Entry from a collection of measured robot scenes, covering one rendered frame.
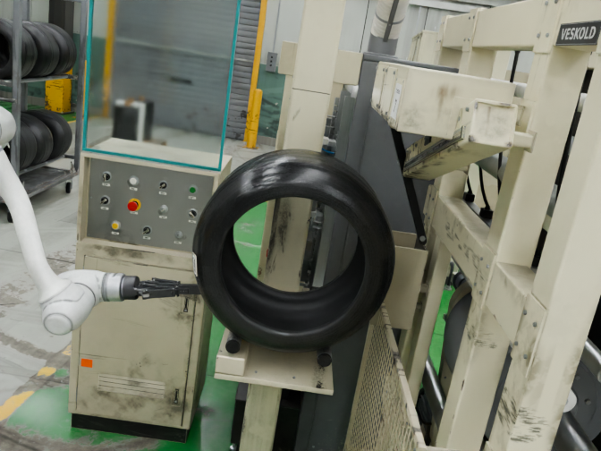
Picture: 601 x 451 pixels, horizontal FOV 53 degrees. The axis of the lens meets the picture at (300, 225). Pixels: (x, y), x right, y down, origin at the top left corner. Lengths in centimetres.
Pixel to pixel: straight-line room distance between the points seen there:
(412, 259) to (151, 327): 118
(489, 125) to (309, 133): 82
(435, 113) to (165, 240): 146
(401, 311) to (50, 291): 113
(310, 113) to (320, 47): 21
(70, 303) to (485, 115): 119
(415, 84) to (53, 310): 112
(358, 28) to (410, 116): 946
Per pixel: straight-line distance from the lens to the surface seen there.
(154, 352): 271
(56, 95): 1171
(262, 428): 244
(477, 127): 133
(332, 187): 164
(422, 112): 140
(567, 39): 143
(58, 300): 180
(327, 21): 199
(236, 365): 188
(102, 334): 273
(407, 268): 208
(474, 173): 519
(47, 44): 583
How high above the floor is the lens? 179
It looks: 16 degrees down
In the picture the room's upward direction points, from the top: 9 degrees clockwise
